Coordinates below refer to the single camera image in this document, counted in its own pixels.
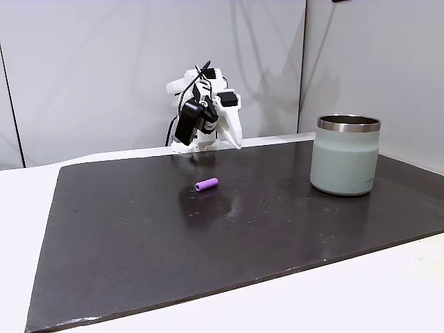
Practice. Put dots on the purple pen grip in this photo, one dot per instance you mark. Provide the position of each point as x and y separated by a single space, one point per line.
206 185

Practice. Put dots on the pale green steel-rimmed cup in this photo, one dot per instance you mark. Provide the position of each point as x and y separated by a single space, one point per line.
343 163

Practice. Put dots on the black table mat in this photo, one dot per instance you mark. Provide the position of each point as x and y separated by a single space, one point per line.
194 243

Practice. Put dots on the black camera box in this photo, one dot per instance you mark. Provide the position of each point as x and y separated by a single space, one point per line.
187 121

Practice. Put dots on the black object on wall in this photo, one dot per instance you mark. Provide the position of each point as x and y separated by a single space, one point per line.
340 1

